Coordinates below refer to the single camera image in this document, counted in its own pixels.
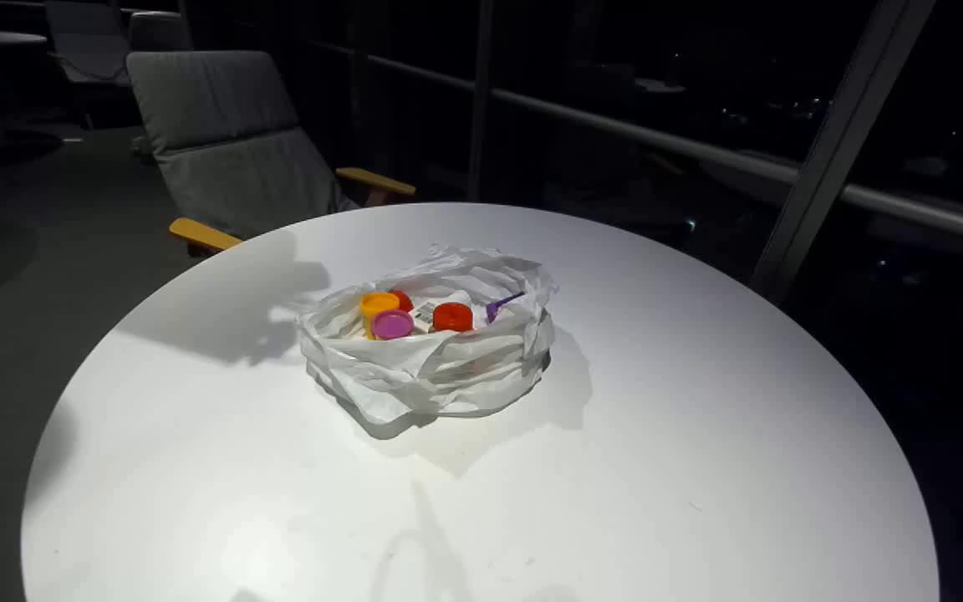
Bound grey window handrail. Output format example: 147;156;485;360
325;40;963;250

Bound slanted grey window pillar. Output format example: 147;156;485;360
745;0;939;305

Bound yellow tub orange lid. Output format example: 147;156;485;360
358;286;403;325

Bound grey chair wooden armrests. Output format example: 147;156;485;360
125;46;421;258

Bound white translucent plastic bag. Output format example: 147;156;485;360
295;243;562;440

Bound spice jar with red lid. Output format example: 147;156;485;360
427;299;473;335

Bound dark vertical window mullion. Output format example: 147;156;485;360
466;0;497;202

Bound grey background chair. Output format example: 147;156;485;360
44;0;195;86

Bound small purple plastic item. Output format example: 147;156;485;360
485;286;528;325

